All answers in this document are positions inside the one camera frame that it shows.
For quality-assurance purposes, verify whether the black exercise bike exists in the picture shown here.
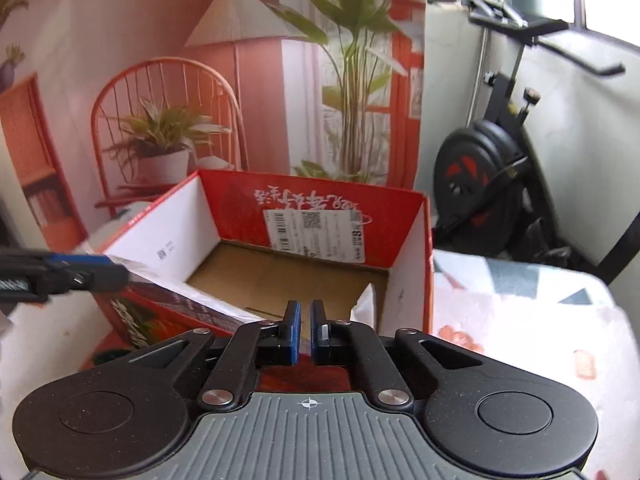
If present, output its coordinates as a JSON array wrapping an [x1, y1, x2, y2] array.
[[431, 0, 628, 286]]

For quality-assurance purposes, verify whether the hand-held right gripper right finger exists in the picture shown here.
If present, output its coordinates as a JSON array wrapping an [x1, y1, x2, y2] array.
[[310, 300, 480, 413]]

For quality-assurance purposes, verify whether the red strawberry print cardboard box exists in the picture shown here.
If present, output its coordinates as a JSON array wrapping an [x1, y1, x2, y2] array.
[[92, 169, 433, 361]]

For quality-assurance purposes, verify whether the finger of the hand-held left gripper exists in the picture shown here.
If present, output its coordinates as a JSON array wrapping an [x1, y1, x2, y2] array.
[[47, 262, 132, 295], [42, 252, 119, 269]]

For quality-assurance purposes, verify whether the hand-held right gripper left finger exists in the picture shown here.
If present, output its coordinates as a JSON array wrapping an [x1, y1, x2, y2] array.
[[125, 300, 302, 413]]

